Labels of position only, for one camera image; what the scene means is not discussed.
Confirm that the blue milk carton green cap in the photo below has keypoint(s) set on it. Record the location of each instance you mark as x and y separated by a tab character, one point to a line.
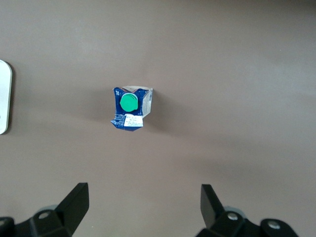
128	102

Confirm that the cream rabbit print tray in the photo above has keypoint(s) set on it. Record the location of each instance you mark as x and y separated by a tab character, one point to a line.
3	98

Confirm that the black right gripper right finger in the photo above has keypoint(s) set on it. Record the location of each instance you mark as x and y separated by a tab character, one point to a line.
222	222

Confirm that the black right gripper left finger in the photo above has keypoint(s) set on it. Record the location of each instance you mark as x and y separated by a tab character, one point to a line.
59	222

